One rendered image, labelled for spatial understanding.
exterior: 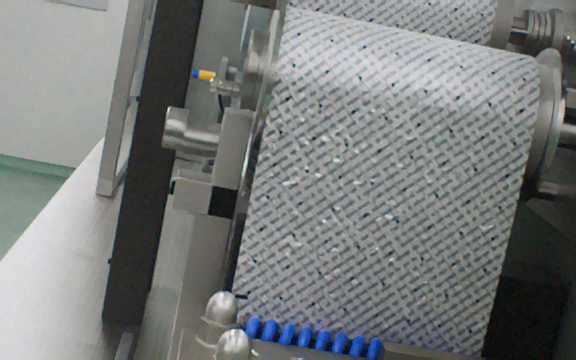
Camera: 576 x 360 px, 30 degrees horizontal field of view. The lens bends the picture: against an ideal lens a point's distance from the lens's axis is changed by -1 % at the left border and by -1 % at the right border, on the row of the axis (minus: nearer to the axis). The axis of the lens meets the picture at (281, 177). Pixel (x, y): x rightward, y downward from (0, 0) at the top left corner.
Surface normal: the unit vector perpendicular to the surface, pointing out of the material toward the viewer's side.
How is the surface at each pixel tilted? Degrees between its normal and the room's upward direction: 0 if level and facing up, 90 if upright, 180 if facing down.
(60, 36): 90
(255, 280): 90
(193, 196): 90
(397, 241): 90
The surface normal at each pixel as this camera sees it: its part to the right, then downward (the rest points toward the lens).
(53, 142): 0.04, 0.18
